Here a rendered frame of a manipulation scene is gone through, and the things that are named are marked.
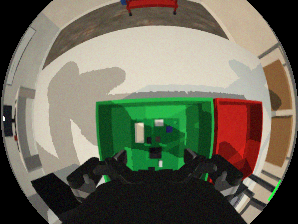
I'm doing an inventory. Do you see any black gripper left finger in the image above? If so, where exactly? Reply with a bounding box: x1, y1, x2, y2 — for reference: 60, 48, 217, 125
66, 150, 144, 202

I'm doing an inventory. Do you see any red bin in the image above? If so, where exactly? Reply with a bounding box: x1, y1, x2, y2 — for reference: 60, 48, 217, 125
212, 98, 263, 181

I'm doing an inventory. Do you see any green circuit board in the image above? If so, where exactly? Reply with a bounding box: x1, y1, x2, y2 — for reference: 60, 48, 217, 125
130, 118, 179, 171

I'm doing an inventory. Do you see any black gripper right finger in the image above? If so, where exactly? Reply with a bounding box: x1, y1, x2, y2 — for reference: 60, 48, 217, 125
167, 148, 243, 200

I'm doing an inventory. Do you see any green bin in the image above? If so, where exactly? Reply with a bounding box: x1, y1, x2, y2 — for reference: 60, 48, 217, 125
96, 97, 214, 170

